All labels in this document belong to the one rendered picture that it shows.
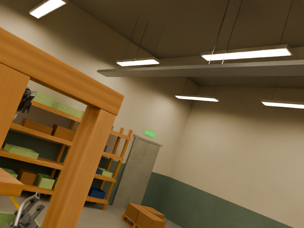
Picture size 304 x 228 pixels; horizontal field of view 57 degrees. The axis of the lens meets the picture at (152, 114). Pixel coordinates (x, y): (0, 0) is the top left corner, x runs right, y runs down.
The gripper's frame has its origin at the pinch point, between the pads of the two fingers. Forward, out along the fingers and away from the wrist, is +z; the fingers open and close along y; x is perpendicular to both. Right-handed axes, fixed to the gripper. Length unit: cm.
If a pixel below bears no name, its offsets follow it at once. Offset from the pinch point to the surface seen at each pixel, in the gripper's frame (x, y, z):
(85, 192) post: -12.4, 42.6, 16.4
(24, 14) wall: -182, -335, -450
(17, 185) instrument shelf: 16.0, 37.0, 25.5
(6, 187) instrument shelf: 19.1, 37.1, 25.7
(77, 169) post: -7.5, 33.7, 19.9
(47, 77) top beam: 9.1, 4.8, 33.9
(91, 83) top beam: -8.0, 3.8, 32.9
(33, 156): -211, -27, -497
